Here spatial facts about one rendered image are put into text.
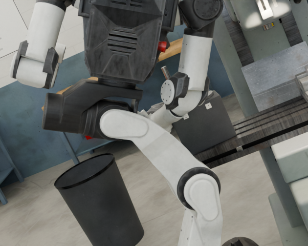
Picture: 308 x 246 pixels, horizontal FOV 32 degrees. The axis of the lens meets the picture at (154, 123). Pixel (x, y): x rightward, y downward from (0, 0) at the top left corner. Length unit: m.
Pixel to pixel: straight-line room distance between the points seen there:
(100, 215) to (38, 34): 2.36
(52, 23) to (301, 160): 1.07
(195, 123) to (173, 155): 0.51
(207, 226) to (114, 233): 2.14
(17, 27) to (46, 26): 5.17
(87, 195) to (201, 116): 1.71
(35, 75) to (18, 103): 5.35
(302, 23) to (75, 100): 1.35
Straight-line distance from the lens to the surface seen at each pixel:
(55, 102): 1.60
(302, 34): 2.61
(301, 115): 2.18
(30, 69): 1.59
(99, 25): 1.48
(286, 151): 2.09
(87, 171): 4.11
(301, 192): 2.03
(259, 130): 2.17
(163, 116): 1.75
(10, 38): 6.79
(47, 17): 1.59
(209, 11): 1.58
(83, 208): 3.76
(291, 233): 2.88
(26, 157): 7.14
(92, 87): 1.58
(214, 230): 1.76
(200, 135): 2.18
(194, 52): 1.62
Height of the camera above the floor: 1.65
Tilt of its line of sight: 14 degrees down
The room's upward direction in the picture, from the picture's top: 25 degrees counter-clockwise
